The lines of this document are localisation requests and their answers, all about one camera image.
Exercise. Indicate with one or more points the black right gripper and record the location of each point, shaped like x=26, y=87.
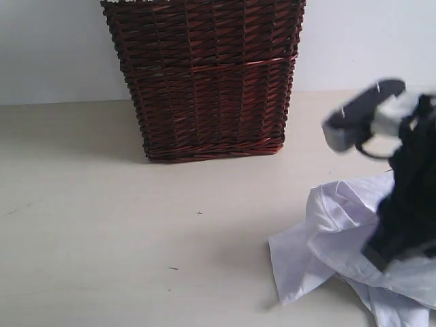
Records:
x=407, y=213

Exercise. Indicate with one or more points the dark brown wicker basket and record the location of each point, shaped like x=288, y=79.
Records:
x=208, y=79

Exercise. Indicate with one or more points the white t-shirt with red logo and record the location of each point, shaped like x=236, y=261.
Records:
x=340, y=216

